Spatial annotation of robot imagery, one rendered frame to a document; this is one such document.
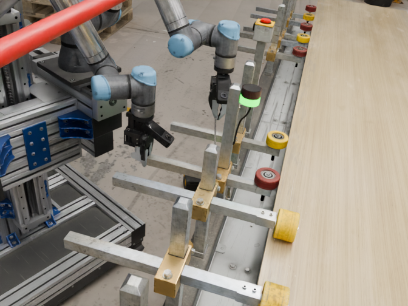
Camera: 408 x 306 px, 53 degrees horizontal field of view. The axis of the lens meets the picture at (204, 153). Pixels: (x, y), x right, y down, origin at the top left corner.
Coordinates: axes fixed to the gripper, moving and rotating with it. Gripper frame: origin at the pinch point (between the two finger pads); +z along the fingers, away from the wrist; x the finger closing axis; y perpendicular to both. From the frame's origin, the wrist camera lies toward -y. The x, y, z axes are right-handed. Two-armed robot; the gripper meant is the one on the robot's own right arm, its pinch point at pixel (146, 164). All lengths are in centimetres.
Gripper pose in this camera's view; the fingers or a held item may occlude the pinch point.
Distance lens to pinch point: 145.8
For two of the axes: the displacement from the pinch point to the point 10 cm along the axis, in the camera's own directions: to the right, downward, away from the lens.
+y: -9.6, -2.5, 1.6
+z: -1.2, 8.1, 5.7
